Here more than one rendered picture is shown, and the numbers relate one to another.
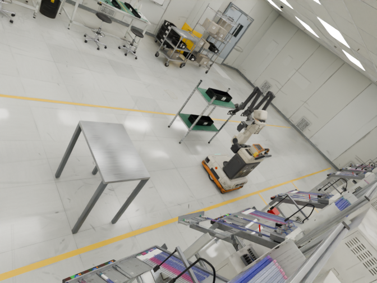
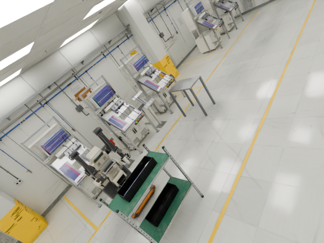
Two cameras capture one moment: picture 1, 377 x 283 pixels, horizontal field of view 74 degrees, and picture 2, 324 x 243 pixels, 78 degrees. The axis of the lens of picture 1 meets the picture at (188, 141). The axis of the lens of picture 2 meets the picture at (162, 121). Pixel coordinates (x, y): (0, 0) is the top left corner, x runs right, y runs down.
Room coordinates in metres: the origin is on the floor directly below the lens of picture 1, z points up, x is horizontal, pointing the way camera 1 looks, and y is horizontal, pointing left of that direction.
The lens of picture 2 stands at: (5.93, 1.56, 2.40)
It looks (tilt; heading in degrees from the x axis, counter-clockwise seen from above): 26 degrees down; 206
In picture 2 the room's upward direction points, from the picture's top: 37 degrees counter-clockwise
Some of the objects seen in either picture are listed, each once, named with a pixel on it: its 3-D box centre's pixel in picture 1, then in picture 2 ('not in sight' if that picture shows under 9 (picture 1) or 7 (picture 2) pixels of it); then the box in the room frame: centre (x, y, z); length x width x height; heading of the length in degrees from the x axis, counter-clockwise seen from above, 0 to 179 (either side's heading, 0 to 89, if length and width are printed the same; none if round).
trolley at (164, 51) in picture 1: (176, 48); not in sight; (7.21, 1.92, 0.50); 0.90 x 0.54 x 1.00; 163
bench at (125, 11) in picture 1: (106, 18); not in sight; (5.69, 3.31, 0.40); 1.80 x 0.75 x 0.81; 148
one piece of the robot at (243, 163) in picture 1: (244, 159); (114, 179); (3.80, -0.92, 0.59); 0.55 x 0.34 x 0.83; 149
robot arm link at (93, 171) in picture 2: (261, 101); (84, 164); (4.28, -0.56, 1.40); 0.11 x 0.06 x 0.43; 148
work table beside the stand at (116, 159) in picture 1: (99, 176); (191, 97); (1.77, 0.49, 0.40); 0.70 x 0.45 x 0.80; 57
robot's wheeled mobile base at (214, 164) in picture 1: (225, 171); (132, 194); (3.85, -0.84, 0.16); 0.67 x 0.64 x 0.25; 59
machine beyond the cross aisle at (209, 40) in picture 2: not in sight; (201, 25); (-2.37, 1.18, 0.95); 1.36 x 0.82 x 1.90; 58
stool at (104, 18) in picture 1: (100, 31); not in sight; (5.00, 2.93, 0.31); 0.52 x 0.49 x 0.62; 148
